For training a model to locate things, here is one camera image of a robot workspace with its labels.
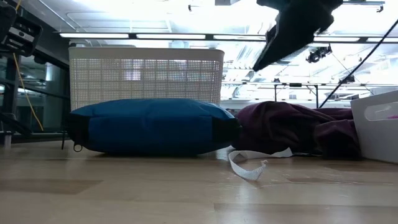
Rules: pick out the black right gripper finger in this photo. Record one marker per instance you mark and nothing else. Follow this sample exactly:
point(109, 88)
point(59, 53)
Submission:
point(295, 34)

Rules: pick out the pink bandage roll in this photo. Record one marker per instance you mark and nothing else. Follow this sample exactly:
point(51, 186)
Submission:
point(393, 117)

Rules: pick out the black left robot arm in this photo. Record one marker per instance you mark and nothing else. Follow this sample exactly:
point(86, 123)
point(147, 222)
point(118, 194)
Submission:
point(6, 15)

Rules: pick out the folding table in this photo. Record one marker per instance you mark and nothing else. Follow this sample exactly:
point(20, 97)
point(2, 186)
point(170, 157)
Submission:
point(295, 84)

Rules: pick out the dark glass partition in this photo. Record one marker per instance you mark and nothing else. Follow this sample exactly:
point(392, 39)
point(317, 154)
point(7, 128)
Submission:
point(53, 84)

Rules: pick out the overhead light bar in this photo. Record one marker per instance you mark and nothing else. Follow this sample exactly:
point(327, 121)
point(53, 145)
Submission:
point(93, 35)

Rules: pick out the purple cloth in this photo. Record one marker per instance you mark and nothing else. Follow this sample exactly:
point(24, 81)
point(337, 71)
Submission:
point(280, 127)

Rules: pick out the white plastic laundry basket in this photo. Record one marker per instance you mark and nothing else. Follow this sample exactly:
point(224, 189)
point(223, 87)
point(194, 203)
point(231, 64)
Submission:
point(146, 77)

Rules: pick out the white plastic bin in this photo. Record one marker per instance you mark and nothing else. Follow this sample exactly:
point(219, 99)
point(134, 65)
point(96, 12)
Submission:
point(376, 140)

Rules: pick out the blue first aid bag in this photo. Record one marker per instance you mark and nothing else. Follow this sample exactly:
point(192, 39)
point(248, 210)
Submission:
point(155, 127)

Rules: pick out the black overhead camera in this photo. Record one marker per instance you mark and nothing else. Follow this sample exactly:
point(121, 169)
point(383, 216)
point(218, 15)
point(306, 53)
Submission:
point(317, 55)

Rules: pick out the black aluminium rig frame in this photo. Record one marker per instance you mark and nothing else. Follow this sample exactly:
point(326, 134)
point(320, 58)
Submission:
point(37, 137)

